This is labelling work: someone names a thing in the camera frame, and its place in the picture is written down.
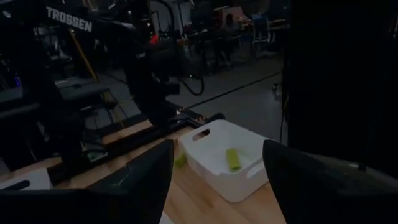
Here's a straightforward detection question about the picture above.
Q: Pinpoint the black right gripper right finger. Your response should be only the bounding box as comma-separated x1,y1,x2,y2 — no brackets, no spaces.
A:
262,139,398,224

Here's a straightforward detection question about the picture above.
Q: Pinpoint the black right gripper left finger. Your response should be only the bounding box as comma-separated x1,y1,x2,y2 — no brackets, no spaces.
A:
0,138,175,224

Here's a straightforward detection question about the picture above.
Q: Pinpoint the green block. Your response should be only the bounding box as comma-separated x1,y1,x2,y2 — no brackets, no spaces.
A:
174,151,188,168
225,148,242,172

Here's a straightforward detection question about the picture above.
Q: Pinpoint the white plastic bin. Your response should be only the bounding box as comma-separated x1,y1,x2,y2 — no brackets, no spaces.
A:
159,212,175,224
177,119,274,203
0,167,53,191

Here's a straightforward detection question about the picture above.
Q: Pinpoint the grey desk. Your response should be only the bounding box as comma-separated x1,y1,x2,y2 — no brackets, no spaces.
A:
0,77,111,113

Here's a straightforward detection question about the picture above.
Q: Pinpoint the black folding divider panel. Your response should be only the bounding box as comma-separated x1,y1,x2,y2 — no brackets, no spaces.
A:
287,0,398,178

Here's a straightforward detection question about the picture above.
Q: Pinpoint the blue chair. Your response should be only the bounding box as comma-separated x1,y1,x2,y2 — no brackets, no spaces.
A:
251,14,277,57

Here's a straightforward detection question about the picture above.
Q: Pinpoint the person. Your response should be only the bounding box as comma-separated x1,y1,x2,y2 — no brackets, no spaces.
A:
217,14,242,68

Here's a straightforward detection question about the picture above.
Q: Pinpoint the yellow cable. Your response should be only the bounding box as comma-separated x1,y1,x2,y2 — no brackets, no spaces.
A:
68,29,127,127

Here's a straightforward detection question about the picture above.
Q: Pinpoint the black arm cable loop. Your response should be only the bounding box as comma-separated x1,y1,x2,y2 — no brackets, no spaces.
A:
177,74,206,96

